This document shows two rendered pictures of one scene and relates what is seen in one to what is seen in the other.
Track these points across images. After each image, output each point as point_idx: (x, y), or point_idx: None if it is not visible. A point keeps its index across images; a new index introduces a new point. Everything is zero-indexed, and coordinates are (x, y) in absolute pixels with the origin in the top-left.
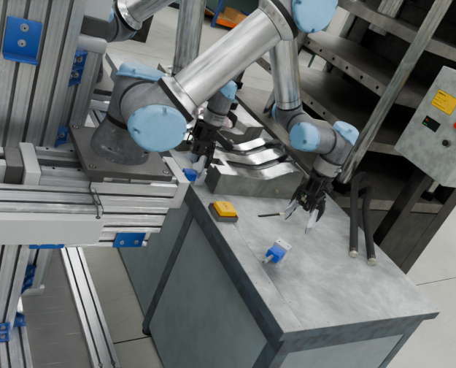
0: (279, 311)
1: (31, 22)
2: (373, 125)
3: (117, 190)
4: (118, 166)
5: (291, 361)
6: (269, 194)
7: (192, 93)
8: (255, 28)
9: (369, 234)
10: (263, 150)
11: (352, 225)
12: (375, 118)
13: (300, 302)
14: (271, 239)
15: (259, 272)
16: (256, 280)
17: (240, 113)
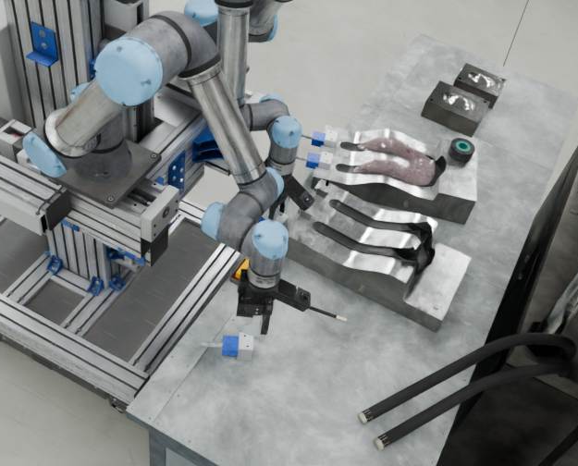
0: (152, 393)
1: (45, 30)
2: None
3: (87, 199)
4: (72, 176)
5: (177, 460)
6: (356, 288)
7: (59, 131)
8: (92, 85)
9: (424, 412)
10: (398, 229)
11: (409, 386)
12: None
13: (190, 404)
14: (268, 333)
15: (192, 351)
16: (176, 355)
17: (462, 170)
